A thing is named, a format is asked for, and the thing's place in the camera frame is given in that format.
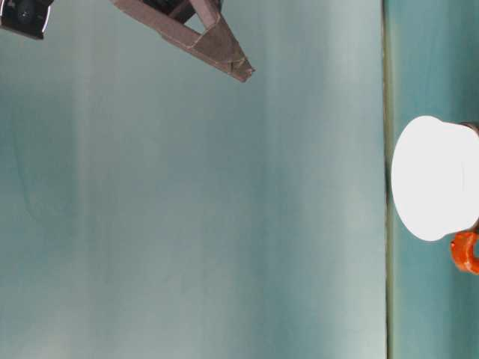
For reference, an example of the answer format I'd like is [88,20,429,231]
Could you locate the white paper cup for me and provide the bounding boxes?
[391,114,479,242]

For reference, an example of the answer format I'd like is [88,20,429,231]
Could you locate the wrist camera on bar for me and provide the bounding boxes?
[0,0,53,40]

